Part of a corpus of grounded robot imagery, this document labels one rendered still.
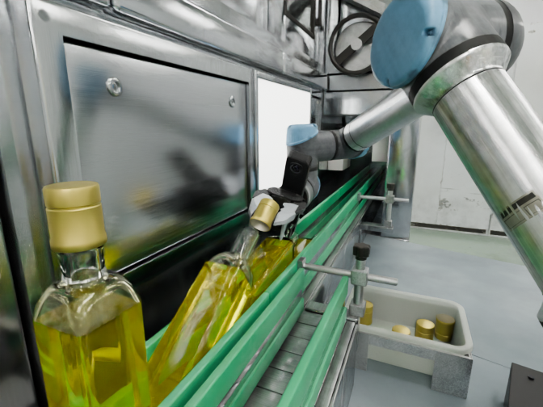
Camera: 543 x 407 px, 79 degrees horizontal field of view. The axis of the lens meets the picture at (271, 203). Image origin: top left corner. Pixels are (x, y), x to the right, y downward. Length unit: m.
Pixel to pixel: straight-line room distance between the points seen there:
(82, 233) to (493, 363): 0.76
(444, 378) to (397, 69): 0.51
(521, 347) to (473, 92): 0.61
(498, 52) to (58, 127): 0.48
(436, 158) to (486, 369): 3.47
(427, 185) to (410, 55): 3.75
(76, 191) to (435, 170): 4.02
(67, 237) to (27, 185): 0.18
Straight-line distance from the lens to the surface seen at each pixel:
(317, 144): 0.79
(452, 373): 0.70
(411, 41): 0.46
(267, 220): 0.51
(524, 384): 0.68
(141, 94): 0.49
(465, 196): 4.23
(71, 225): 0.26
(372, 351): 0.69
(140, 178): 0.49
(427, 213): 4.24
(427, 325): 0.76
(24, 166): 0.42
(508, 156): 0.42
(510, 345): 0.91
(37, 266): 0.45
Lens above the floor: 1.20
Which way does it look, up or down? 13 degrees down
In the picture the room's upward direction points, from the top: straight up
